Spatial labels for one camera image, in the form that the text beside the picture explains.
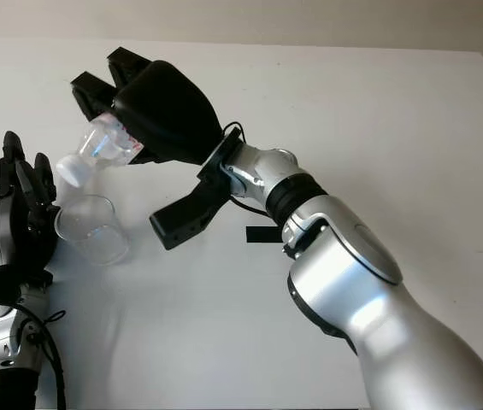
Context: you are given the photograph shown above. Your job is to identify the black tape strip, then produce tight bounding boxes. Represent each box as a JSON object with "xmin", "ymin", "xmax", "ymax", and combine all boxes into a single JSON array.
[{"xmin": 245, "ymin": 225, "xmax": 284, "ymax": 244}]

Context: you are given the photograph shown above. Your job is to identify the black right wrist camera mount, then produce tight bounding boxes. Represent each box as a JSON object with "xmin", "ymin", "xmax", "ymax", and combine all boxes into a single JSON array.
[{"xmin": 149, "ymin": 126, "xmax": 244, "ymax": 252}]

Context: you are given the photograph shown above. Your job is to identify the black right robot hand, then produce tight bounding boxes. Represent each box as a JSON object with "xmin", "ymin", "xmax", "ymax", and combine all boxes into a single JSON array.
[{"xmin": 70, "ymin": 48, "xmax": 226, "ymax": 167}]

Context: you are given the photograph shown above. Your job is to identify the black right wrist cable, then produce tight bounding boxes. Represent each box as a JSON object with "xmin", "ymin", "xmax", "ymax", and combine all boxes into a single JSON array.
[{"xmin": 222, "ymin": 121, "xmax": 273, "ymax": 217}]

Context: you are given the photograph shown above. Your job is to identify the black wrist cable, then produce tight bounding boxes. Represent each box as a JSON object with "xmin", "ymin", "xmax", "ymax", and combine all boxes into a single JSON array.
[
  {"xmin": 222, "ymin": 121, "xmax": 273, "ymax": 217},
  {"xmin": 14, "ymin": 298, "xmax": 68, "ymax": 410}
]

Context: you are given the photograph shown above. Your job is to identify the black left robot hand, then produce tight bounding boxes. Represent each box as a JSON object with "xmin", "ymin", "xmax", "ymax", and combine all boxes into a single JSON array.
[{"xmin": 0, "ymin": 131, "xmax": 62, "ymax": 278}]

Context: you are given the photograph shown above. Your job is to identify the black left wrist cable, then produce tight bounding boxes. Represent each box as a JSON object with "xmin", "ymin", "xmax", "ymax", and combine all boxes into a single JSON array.
[{"xmin": 14, "ymin": 298, "xmax": 68, "ymax": 410}]

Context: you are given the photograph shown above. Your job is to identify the clear plastic water bottle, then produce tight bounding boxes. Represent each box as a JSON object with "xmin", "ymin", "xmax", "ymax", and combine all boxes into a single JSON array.
[{"xmin": 56, "ymin": 113, "xmax": 146, "ymax": 188}]

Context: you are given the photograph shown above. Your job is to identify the clear glass cup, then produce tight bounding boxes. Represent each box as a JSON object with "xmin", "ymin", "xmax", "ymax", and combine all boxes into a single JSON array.
[{"xmin": 55, "ymin": 194, "xmax": 131, "ymax": 267}]

